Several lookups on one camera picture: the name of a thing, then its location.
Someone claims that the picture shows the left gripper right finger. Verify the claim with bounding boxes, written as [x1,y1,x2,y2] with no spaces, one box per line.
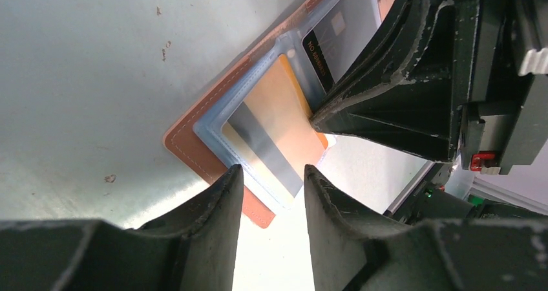
[304,165,547,290]

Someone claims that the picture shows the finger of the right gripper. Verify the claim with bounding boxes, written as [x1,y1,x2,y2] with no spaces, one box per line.
[311,0,480,162]

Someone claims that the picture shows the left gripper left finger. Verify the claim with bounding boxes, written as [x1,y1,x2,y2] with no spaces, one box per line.
[1,165,244,290]

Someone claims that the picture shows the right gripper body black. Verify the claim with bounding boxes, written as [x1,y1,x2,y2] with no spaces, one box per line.
[460,0,547,175]

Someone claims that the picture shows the gold credit card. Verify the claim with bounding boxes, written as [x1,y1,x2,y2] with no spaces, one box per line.
[222,54,329,204]

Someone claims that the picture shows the brown leather card holder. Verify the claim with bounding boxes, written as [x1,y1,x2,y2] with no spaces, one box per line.
[163,0,393,228]

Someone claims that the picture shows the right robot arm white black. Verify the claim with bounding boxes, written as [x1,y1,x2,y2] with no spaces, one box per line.
[311,0,547,224]

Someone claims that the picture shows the black card in holder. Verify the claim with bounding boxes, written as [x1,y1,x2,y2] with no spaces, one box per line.
[302,0,381,92]

